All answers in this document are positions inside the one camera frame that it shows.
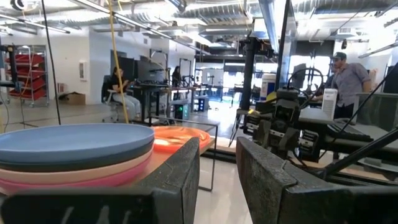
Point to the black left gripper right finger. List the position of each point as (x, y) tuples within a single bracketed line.
[(264, 186)]

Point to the white wall frame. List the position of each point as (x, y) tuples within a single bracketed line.
[(83, 71)]

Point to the long ceiling light strip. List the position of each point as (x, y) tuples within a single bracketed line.
[(140, 28), (34, 25)]

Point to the red shelving rack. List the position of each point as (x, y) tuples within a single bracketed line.
[(28, 74)]

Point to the person with cap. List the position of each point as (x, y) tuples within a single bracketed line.
[(349, 84)]

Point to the beige plate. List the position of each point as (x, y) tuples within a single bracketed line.
[(93, 174)]

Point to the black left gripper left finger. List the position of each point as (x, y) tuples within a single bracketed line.
[(174, 186)]

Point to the opaque pink plate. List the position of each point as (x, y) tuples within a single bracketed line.
[(93, 183)]

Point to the dark blue plate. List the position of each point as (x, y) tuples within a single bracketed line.
[(93, 163)]

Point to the black office desk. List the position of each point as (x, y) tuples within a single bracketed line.
[(149, 85)]

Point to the white upright box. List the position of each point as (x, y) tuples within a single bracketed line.
[(329, 104)]

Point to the seated person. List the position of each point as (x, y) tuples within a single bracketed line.
[(124, 90)]

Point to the computer tower green light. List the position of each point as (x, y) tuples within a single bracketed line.
[(179, 110)]

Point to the translucent neon orange plate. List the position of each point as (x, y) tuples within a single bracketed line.
[(180, 138)]

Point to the distant standing person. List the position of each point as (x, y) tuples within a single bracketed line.
[(176, 76)]

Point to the black computer monitor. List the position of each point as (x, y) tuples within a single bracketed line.
[(150, 71), (126, 67)]

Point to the black metal table frame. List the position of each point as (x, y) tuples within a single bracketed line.
[(357, 155)]

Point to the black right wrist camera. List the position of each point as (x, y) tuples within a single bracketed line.
[(287, 93)]

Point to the light blue plate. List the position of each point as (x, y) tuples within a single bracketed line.
[(74, 140)]

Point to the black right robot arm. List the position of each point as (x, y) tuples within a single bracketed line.
[(339, 148)]

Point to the cardboard box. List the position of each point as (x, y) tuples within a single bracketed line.
[(73, 99)]

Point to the office chair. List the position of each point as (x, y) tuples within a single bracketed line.
[(107, 90)]

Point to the grey side desk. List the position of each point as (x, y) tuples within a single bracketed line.
[(376, 109)]

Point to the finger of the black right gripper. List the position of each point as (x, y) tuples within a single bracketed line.
[(262, 133), (289, 140)]

